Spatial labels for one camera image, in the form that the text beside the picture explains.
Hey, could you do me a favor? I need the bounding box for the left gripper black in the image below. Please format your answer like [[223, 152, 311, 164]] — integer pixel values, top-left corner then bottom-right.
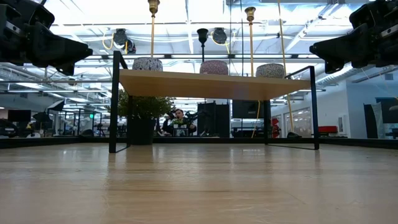
[[0, 0, 94, 77]]

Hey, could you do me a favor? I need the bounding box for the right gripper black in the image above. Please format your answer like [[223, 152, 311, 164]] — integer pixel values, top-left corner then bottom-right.
[[308, 0, 398, 75]]

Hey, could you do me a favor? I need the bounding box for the small round patterned candle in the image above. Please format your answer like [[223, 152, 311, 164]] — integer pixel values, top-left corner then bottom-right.
[[199, 60, 229, 76], [255, 63, 285, 79], [132, 57, 164, 72]]

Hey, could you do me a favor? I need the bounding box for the tall gold candlestick holder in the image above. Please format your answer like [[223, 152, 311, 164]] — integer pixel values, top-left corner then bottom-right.
[[147, 0, 161, 58], [244, 6, 257, 78]]

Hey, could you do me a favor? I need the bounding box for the short black candlestick holder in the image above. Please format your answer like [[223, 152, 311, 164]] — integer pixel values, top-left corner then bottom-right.
[[197, 28, 210, 63]]

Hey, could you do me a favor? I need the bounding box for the black ceiling lamp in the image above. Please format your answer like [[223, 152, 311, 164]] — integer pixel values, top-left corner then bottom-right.
[[112, 28, 137, 55], [211, 27, 228, 45]]

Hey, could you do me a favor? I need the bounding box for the green potted plant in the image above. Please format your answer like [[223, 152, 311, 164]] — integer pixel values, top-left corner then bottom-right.
[[117, 89, 175, 146]]

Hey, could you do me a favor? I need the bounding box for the person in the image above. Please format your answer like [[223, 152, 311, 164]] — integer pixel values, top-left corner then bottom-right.
[[160, 108, 197, 137]]

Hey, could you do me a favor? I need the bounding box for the wooden shelf with black legs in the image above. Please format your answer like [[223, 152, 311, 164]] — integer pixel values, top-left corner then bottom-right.
[[108, 50, 320, 154]]

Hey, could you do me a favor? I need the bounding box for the long yellow cable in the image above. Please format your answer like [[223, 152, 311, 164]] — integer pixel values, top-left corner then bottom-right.
[[277, 0, 295, 132]]

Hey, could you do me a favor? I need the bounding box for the black aluminium rig frame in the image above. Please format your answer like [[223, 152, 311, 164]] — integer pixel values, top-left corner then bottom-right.
[[0, 136, 398, 151]]

